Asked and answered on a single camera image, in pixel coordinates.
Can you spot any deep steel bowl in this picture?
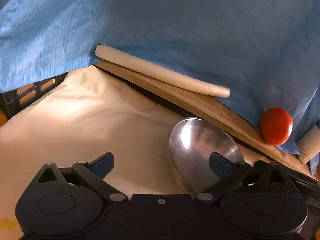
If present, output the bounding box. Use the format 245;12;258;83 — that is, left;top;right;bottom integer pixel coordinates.
169;118;244;192

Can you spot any white thermos bottle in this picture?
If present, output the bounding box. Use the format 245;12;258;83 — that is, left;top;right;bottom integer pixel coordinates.
297;122;320;164

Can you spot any wooden shelf board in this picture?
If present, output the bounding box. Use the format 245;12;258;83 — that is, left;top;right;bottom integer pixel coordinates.
93;61;311;176

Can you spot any cream paper table cover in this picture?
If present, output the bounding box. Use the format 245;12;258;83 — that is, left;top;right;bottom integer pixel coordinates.
0;65;273;240

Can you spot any red tomato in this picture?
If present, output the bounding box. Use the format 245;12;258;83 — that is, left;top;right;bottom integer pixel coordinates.
259;107;293;146

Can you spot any black plastic crate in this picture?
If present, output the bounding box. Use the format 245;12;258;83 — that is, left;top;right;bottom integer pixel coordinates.
1;73;67;119

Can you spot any white rolling pin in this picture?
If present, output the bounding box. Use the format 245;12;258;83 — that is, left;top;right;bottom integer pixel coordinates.
95;44;231;98

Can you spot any light blue hanging coat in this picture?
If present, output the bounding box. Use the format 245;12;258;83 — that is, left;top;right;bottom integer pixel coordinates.
1;0;319;154

